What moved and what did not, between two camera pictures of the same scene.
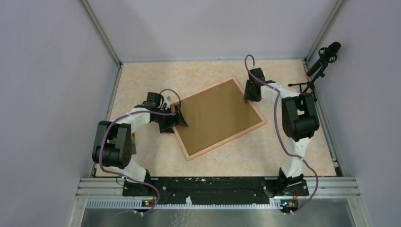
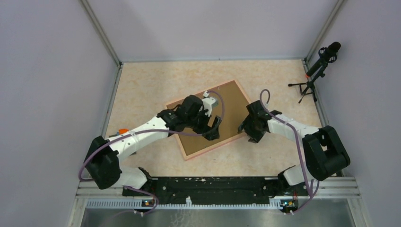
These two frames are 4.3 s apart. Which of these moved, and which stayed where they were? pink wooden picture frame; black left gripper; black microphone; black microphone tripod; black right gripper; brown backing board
Moved: black right gripper; black left gripper
Stayed: brown backing board; black microphone; black microphone tripod; pink wooden picture frame
